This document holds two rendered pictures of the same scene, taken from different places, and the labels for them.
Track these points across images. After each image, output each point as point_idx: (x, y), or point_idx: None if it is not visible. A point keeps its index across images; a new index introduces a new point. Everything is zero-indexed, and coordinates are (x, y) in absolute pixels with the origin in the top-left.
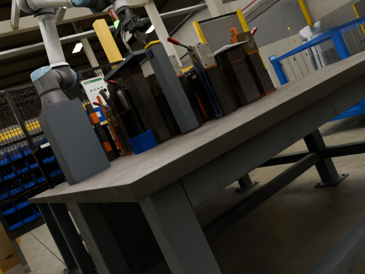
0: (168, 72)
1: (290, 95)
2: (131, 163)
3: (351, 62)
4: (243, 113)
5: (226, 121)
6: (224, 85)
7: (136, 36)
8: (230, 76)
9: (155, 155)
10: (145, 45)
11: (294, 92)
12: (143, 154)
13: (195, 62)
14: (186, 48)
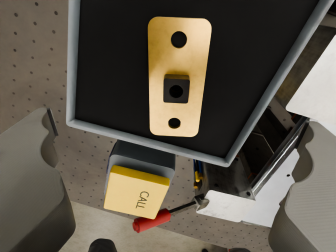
0: None
1: (86, 197)
2: (6, 78)
3: (181, 218)
4: (97, 166)
5: (81, 158)
6: (271, 130)
7: (273, 224)
8: (244, 158)
9: (10, 124)
10: (298, 134)
11: (98, 197)
12: (61, 36)
13: (195, 171)
14: (192, 202)
